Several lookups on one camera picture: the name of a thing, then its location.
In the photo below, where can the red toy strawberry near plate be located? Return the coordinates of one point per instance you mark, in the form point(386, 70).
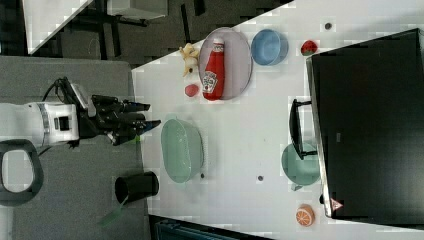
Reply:
point(191, 90)

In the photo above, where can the red toy strawberry near cup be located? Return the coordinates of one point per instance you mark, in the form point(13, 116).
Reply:
point(308, 48)

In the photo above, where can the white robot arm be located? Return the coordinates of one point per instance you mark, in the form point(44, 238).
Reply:
point(35, 125)

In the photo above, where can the red ketchup bottle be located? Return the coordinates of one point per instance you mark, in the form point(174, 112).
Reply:
point(214, 78)

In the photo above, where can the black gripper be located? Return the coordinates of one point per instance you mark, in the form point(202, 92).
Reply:
point(106, 115)

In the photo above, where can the green plastic strainer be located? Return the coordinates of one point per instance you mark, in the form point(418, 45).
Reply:
point(182, 150)

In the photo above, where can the toy orange half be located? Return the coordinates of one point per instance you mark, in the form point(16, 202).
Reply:
point(305, 215)

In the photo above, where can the blue plastic cup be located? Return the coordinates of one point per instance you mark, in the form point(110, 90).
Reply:
point(269, 47)

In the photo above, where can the toy banana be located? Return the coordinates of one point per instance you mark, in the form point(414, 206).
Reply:
point(190, 57)

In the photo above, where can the grey oval plate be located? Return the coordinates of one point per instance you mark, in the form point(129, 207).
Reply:
point(237, 60)

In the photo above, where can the teal green bowl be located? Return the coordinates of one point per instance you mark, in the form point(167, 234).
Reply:
point(300, 171)

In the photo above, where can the black cup with green stick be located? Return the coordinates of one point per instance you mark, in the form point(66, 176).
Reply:
point(129, 189)

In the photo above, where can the black toaster oven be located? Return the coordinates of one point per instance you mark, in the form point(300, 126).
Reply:
point(368, 116)

